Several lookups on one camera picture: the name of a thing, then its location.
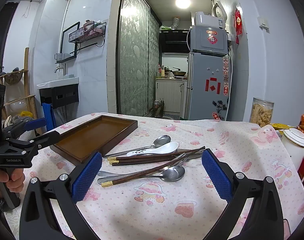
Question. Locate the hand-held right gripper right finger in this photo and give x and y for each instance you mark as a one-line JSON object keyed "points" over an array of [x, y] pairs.
{"points": [[215, 177]]}

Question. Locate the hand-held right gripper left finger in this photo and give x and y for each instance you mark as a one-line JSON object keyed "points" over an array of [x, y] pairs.
{"points": [[88, 177]]}

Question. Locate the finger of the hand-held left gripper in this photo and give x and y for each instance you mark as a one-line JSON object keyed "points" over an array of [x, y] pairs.
{"points": [[45, 138], [37, 123]]}

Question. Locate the metal cake server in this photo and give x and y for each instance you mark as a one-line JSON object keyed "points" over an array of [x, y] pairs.
{"points": [[194, 155]]}

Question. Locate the brown wooden tray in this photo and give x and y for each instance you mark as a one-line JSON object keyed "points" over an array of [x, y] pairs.
{"points": [[92, 135]]}

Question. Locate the metal spoon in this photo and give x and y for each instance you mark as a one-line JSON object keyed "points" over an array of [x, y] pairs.
{"points": [[163, 140], [173, 173]]}

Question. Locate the white ceramic spoon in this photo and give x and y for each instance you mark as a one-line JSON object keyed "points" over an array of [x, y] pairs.
{"points": [[170, 147]]}

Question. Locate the person's left hand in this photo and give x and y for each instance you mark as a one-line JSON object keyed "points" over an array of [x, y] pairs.
{"points": [[16, 178]]}

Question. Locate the blue cloth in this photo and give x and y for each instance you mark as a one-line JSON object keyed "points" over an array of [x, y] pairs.
{"points": [[47, 117]]}

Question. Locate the yellow plastic bag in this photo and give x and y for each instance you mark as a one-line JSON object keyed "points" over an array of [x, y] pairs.
{"points": [[26, 114]]}

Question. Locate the white vase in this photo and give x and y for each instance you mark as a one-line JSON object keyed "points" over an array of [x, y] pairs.
{"points": [[19, 107]]}

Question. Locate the white sink basin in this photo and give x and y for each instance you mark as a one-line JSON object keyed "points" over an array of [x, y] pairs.
{"points": [[57, 82]]}

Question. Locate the woven basket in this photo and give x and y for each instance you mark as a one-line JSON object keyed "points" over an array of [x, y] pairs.
{"points": [[12, 77]]}

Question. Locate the pink printed tablecloth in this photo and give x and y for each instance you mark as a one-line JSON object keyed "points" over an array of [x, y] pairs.
{"points": [[166, 205]]}

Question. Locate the bamboo rack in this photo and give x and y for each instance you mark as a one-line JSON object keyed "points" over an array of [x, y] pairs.
{"points": [[26, 67]]}

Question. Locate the steel faucet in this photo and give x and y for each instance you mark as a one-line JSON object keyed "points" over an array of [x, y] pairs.
{"points": [[64, 68]]}

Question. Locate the green floor basket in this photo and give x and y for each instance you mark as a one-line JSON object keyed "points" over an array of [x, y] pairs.
{"points": [[184, 118]]}

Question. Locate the glass cup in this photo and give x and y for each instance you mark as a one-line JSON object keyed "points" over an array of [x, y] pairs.
{"points": [[66, 55], [59, 56]]}

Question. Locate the grey floor mat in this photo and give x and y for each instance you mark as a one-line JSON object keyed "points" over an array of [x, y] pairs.
{"points": [[171, 116]]}

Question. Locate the clear plastic snack jar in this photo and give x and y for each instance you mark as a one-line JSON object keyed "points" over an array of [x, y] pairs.
{"points": [[261, 113]]}

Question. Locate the white lidded ceramic mug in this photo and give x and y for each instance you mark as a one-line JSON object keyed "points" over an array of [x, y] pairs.
{"points": [[291, 152]]}

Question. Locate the yellow packet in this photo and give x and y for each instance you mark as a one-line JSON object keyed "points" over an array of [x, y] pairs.
{"points": [[279, 126]]}

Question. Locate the dark floor bin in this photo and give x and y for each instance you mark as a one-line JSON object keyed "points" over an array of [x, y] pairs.
{"points": [[158, 110]]}

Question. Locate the black framed mirror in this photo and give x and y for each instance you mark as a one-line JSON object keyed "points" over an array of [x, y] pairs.
{"points": [[67, 40]]}

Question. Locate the black towel bar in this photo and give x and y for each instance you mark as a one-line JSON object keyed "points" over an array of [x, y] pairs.
{"points": [[88, 46]]}

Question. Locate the white kitchen cabinet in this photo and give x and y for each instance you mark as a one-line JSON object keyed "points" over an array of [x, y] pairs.
{"points": [[169, 95]]}

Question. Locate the pink toiletry pack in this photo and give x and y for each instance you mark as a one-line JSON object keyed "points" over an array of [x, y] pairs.
{"points": [[90, 28]]}

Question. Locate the grey refrigerator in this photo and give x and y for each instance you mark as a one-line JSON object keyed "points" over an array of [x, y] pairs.
{"points": [[204, 67]]}

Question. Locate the black wok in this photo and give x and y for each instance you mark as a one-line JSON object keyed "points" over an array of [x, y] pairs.
{"points": [[179, 73]]}

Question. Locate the condiment bottle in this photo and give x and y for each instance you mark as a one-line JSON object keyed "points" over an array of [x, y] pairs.
{"points": [[163, 72], [159, 71]]}

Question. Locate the frosted glass sliding door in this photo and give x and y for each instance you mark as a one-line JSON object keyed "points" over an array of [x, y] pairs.
{"points": [[134, 55]]}

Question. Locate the black range hood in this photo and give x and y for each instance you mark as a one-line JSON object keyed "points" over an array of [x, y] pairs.
{"points": [[173, 42]]}

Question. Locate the grey microwave oven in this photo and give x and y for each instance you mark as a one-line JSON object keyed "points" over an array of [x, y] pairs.
{"points": [[201, 33]]}

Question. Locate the green packet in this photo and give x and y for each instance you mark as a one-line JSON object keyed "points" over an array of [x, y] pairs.
{"points": [[165, 27]]}

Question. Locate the white kitchen appliance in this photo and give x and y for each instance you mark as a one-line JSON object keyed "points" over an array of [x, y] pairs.
{"points": [[208, 18]]}

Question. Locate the white dial kitchen scale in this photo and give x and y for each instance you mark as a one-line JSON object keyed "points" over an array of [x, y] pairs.
{"points": [[218, 11]]}

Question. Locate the round ceiling light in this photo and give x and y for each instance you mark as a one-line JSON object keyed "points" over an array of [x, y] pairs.
{"points": [[183, 2]]}

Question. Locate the black wall shelf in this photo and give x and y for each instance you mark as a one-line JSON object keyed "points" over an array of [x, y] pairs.
{"points": [[65, 61]]}

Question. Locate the red hanging wall ornament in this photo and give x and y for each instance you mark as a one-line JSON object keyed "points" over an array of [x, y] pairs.
{"points": [[238, 22]]}

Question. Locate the silver exhaust duct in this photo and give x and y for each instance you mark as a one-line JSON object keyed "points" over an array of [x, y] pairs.
{"points": [[176, 22]]}

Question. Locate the white wall socket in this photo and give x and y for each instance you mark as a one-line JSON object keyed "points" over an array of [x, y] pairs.
{"points": [[263, 22]]}

